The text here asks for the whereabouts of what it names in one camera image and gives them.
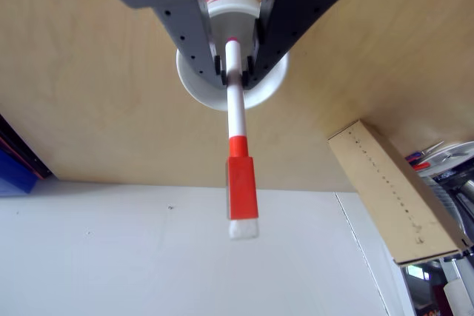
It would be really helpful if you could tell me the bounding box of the white pen with red cap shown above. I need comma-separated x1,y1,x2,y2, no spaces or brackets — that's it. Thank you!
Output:
224,36,261,242

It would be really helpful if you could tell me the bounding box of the red and black flat folder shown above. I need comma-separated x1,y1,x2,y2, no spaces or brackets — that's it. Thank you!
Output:
0,112,53,180

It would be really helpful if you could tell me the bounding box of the blue flat box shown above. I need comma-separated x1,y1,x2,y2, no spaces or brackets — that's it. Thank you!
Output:
0,144,40,198

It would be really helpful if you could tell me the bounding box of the tan wooden bar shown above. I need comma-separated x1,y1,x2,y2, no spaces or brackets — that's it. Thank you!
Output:
327,118,474,267

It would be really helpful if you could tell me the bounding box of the white mug with red heart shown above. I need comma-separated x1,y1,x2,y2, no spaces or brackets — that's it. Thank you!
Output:
176,0,291,112

